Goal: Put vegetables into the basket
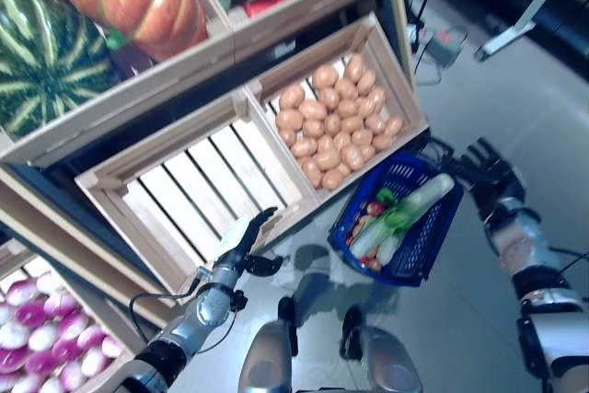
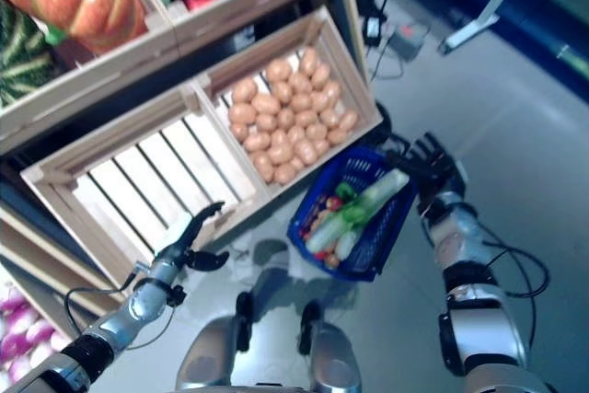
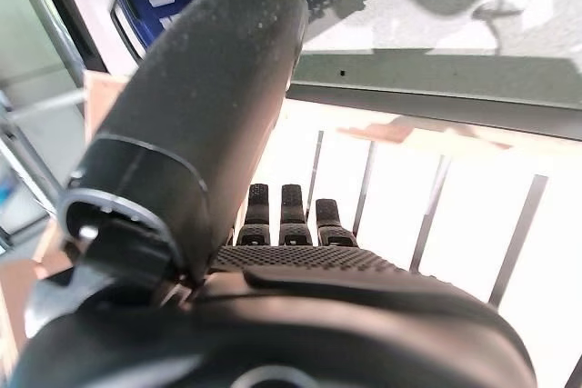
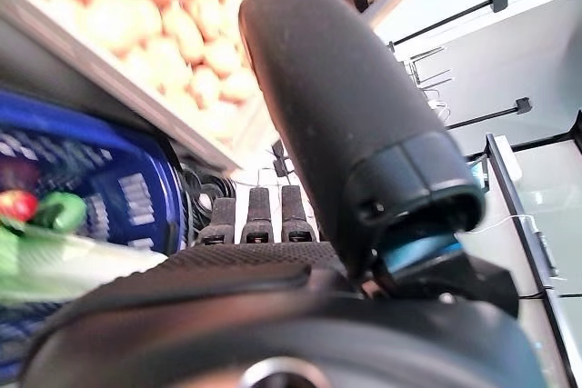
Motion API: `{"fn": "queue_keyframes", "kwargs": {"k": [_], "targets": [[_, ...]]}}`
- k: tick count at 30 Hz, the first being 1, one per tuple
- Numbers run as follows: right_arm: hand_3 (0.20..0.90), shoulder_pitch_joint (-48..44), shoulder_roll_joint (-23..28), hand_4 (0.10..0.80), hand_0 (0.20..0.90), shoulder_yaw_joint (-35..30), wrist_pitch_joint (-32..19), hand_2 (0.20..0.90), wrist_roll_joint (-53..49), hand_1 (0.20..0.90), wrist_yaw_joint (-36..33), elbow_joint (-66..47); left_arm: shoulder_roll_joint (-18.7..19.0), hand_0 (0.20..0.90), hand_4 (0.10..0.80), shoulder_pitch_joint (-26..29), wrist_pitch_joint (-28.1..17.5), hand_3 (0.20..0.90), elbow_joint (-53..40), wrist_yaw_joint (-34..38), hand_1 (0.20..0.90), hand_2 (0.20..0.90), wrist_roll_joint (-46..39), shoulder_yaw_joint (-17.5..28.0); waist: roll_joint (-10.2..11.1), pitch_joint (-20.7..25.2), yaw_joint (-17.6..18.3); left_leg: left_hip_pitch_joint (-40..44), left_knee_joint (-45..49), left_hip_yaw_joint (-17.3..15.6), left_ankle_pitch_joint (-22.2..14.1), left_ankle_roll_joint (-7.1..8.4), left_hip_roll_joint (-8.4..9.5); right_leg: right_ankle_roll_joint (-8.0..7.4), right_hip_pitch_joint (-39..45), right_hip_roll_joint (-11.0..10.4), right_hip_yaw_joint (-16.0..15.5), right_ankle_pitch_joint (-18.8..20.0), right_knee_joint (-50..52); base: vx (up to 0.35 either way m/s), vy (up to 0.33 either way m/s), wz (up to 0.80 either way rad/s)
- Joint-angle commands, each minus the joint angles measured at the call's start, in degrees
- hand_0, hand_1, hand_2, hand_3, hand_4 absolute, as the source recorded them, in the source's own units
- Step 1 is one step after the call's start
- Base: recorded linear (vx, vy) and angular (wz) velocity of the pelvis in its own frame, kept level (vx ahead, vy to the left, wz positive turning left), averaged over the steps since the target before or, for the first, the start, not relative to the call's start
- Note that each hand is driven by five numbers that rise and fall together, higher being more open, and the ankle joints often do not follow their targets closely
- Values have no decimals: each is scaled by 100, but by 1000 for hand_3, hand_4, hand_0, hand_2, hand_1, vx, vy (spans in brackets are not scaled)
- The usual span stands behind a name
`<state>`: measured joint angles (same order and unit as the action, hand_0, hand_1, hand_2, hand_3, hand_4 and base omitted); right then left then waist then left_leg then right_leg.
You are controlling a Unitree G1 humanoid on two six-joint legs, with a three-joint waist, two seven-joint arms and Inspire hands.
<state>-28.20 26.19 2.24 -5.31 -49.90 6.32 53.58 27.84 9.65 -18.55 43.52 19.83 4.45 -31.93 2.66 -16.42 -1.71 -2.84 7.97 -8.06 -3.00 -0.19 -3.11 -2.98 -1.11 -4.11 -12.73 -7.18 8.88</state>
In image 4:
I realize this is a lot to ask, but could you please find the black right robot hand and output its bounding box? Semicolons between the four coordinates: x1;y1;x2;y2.
20;0;549;388

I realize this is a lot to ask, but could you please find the green white napa cabbage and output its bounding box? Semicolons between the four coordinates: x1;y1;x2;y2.
0;219;169;305

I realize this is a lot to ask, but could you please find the blue plastic shopping basket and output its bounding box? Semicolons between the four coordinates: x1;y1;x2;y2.
0;87;190;375

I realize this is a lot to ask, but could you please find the white office desk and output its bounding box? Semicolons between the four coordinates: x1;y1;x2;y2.
467;110;582;388

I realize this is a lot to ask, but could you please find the wooden crate of potatoes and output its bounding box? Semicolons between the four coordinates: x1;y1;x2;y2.
0;0;278;175

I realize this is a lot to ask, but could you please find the green bell pepper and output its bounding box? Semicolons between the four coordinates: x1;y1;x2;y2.
35;191;88;234

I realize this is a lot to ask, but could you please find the purple eggplant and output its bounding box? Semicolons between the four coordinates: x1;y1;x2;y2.
0;151;42;194

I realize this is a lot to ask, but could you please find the red apple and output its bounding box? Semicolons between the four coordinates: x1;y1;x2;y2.
0;190;40;224

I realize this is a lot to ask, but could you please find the black floor cable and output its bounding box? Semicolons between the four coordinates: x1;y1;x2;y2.
179;164;237;244

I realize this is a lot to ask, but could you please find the white laptop cable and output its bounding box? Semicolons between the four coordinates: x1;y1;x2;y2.
472;213;537;234

